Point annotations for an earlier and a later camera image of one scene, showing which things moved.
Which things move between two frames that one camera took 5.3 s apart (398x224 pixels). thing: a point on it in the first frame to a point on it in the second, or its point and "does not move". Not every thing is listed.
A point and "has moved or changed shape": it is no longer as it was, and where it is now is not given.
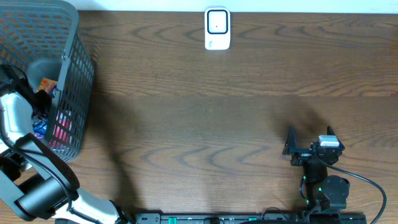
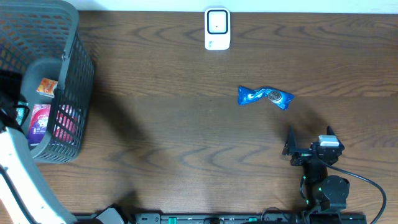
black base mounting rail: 251,218 does not move
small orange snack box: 47,84 does not move
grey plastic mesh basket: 42,37 does not move
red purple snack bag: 61,137 has moved or changed shape
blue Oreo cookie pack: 40,125 to 277,98
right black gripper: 302,155 does not move
